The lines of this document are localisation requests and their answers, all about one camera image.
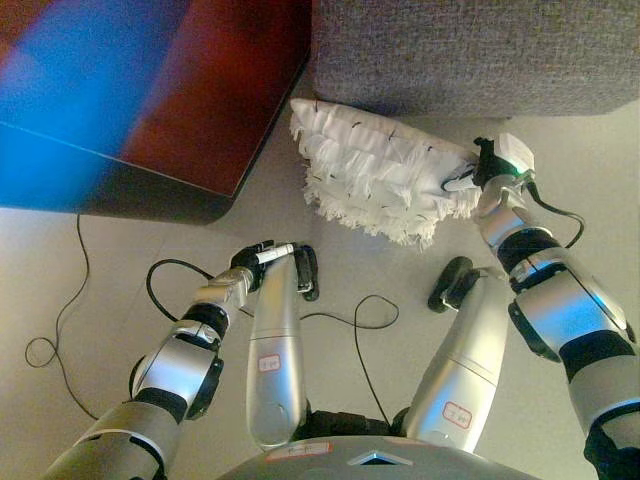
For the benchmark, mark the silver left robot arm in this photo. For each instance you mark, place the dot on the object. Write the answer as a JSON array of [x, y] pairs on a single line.
[[175, 360]]

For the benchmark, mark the grey fabric armchair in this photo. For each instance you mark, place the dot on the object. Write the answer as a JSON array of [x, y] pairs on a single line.
[[475, 55]]

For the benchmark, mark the white fringed pillow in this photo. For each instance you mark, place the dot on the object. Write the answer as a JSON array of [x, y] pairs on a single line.
[[380, 175]]

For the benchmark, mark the reddish-brown wooden cabinet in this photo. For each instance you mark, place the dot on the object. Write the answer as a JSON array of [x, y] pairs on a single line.
[[150, 100]]

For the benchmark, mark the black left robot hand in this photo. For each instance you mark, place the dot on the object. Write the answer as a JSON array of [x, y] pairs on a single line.
[[255, 260]]

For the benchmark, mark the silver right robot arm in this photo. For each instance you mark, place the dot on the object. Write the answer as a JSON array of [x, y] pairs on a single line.
[[560, 300]]

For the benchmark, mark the silver left robot leg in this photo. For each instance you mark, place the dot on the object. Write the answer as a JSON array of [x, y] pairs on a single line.
[[275, 350]]

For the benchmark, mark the silver right robot leg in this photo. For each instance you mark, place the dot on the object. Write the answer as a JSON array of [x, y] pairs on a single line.
[[460, 370]]

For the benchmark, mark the black left robot foot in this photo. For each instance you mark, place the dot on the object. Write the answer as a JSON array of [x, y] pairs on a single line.
[[307, 272]]

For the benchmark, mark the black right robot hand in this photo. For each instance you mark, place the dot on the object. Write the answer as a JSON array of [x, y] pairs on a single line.
[[495, 157]]

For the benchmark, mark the black right robot foot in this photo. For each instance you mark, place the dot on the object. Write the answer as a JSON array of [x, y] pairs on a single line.
[[450, 285]]

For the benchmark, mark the black robot foot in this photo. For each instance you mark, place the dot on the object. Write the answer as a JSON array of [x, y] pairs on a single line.
[[307, 272], [450, 285]]

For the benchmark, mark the silver robot leg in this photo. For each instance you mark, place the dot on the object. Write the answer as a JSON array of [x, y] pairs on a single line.
[[275, 350], [460, 370]]

